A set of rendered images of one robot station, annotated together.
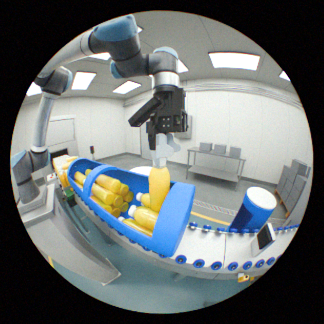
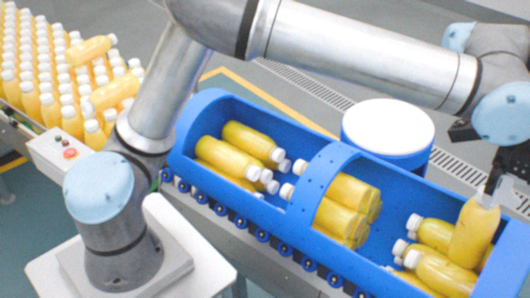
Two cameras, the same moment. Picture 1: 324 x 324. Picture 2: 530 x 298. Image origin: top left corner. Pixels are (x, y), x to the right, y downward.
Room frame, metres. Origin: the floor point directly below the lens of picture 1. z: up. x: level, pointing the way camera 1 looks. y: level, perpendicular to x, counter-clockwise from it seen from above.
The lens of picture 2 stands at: (-0.40, 0.24, 1.96)
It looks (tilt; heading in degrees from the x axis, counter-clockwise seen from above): 41 degrees down; 15
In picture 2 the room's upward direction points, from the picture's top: 3 degrees counter-clockwise
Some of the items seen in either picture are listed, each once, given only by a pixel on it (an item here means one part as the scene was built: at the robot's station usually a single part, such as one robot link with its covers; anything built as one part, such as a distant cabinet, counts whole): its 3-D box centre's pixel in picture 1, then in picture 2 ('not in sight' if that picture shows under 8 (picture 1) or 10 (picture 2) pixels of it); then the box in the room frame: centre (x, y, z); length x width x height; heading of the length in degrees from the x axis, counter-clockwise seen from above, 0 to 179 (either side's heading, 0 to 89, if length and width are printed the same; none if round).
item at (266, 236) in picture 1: (261, 241); not in sight; (0.06, -0.44, 1.00); 0.10 x 0.04 x 0.15; 154
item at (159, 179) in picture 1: (159, 188); (474, 229); (0.28, 0.01, 1.21); 0.07 x 0.07 x 0.18
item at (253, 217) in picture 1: (238, 234); not in sight; (0.33, -0.71, 0.59); 0.28 x 0.28 x 0.88
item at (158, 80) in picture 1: (166, 85); not in sight; (0.28, -0.01, 1.53); 0.08 x 0.08 x 0.05
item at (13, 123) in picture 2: not in sight; (9, 115); (0.75, 1.51, 0.94); 0.03 x 0.02 x 0.08; 64
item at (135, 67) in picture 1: (130, 63); (485, 56); (0.25, 0.09, 1.61); 0.11 x 0.11 x 0.08; 3
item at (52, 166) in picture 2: (52, 181); (65, 160); (0.46, 1.07, 1.05); 0.20 x 0.10 x 0.10; 64
